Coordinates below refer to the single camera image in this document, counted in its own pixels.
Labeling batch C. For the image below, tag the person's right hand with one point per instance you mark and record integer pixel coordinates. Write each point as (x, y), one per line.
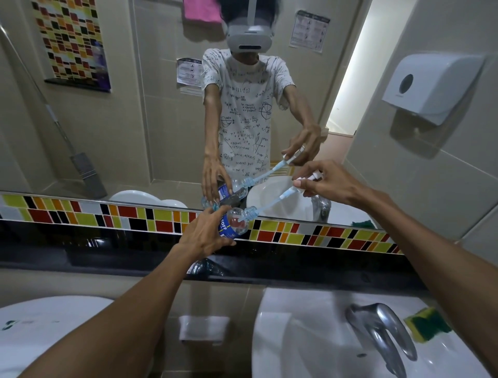
(336, 183)

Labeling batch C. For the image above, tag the white and blue toothbrush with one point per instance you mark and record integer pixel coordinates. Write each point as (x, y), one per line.
(280, 195)

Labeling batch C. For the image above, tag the person's left forearm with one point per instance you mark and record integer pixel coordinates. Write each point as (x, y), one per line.
(116, 331)

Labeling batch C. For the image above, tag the white sink with faucet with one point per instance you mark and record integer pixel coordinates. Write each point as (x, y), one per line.
(303, 335)

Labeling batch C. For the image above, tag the person's left hand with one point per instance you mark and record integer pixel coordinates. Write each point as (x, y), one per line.
(198, 235)

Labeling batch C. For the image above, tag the yellow and green sponge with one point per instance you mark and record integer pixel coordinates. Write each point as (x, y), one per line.
(426, 324)

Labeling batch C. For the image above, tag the white paper towel dispenser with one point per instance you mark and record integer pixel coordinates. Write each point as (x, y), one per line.
(428, 85)

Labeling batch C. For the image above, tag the person's left thumb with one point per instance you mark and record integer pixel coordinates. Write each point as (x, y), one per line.
(225, 243)

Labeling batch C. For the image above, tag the folded white towel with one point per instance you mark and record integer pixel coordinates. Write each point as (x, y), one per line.
(204, 329)

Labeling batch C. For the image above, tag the person's right thumb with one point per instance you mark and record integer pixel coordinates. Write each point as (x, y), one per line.
(300, 182)

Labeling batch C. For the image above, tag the black counter ledge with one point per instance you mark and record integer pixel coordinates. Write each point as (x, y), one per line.
(116, 253)

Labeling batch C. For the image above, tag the wall mirror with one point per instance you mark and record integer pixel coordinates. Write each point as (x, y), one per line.
(155, 117)

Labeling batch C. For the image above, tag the person's right forearm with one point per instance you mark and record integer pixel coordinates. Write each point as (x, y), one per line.
(428, 264)

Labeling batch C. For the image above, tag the chrome faucet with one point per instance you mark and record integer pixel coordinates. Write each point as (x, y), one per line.
(379, 327)

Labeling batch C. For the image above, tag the clear plastic bottle blue label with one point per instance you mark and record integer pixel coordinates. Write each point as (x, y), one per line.
(235, 222)

